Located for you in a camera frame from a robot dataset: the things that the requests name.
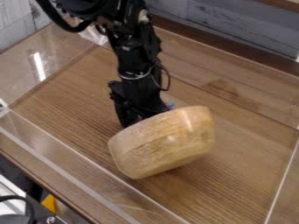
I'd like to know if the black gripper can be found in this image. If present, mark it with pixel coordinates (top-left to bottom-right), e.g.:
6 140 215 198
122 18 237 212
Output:
107 68 169 128

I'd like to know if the brown wooden bowl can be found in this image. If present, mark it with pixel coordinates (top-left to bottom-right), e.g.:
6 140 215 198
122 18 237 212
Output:
107 106 217 179

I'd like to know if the purple toy eggplant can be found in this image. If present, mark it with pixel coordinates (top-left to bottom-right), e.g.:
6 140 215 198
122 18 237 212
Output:
133 101 175 124

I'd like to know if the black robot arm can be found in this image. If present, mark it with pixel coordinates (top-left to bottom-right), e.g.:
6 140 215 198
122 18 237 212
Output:
58 0 170 127

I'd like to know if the yellow tag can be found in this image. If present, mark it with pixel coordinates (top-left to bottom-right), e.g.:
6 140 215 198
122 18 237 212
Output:
42 194 57 214

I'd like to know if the black metal base with screw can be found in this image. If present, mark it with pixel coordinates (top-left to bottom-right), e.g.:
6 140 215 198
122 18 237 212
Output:
26 201 71 224

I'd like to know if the clear acrylic corner bracket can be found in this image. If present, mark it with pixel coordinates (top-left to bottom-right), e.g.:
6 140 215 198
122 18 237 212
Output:
79 24 109 46

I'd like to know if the clear acrylic tray wall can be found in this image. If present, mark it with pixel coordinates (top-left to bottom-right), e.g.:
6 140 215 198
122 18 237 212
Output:
0 108 190 224

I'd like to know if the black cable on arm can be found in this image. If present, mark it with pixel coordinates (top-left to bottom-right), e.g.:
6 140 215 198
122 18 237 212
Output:
35 0 99 33

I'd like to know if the black cable bottom left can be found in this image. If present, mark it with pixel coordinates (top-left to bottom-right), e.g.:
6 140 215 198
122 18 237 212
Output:
0 194 39 224

